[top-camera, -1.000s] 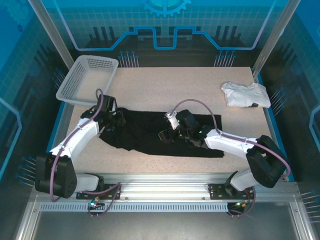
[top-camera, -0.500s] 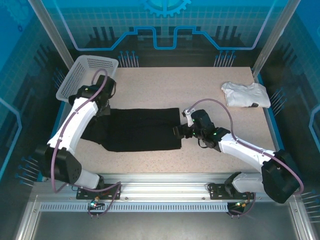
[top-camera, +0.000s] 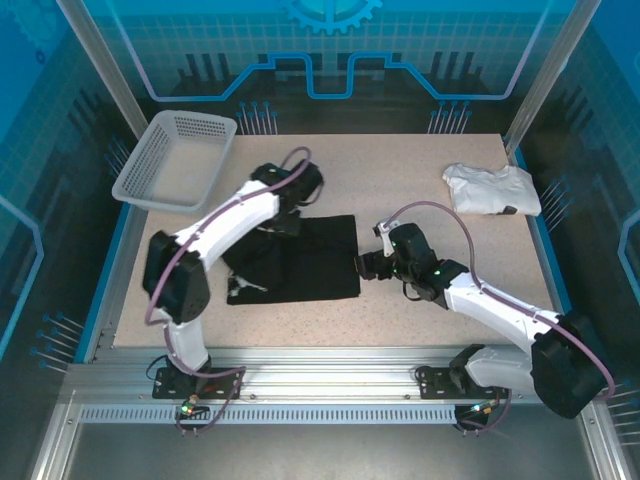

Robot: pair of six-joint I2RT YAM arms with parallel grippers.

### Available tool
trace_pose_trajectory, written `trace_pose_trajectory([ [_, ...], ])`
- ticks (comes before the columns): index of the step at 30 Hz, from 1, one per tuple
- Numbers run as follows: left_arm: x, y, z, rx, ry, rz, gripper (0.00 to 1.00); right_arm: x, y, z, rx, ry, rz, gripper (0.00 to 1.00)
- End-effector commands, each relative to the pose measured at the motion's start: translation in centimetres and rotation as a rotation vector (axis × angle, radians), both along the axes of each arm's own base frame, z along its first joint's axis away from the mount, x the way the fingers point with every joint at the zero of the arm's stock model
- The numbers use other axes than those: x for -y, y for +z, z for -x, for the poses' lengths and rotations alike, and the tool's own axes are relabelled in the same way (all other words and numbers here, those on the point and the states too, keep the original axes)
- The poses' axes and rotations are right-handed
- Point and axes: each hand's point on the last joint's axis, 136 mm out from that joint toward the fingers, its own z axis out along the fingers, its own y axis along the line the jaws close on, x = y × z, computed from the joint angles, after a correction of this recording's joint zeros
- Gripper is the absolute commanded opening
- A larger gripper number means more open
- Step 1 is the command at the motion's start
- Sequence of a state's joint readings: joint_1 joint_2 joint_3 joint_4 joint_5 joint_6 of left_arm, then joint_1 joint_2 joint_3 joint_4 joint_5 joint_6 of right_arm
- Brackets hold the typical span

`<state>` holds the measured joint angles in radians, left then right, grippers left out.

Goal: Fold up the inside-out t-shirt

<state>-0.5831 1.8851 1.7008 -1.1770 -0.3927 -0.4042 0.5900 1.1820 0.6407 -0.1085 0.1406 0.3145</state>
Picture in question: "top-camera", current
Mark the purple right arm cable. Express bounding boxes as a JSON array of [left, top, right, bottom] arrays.
[[387, 200, 617, 436]]

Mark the black t-shirt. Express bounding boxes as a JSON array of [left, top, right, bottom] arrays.
[[221, 213, 362, 307]]

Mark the aluminium frame post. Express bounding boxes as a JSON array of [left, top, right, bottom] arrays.
[[53, 0, 152, 147], [503, 0, 604, 154]]

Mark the white t-shirt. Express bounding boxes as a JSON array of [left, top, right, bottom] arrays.
[[441, 163, 543, 217]]

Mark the slotted grey cable duct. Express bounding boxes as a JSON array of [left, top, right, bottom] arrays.
[[78, 404, 459, 422]]

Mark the white perforated plastic basket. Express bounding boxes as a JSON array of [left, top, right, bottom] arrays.
[[110, 110, 239, 216]]

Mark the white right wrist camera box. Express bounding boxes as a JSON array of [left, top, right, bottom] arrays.
[[372, 222, 396, 259]]

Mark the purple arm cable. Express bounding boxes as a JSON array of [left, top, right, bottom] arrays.
[[387, 200, 617, 436], [143, 146, 312, 435]]

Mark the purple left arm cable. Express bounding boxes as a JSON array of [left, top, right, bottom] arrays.
[[143, 146, 312, 435]]

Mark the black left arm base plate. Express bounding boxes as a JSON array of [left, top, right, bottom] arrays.
[[152, 367, 244, 400]]

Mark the aluminium mounting rail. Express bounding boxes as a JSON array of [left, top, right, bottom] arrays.
[[64, 344, 596, 406]]

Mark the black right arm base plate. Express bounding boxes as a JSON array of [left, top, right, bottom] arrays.
[[417, 364, 510, 400]]

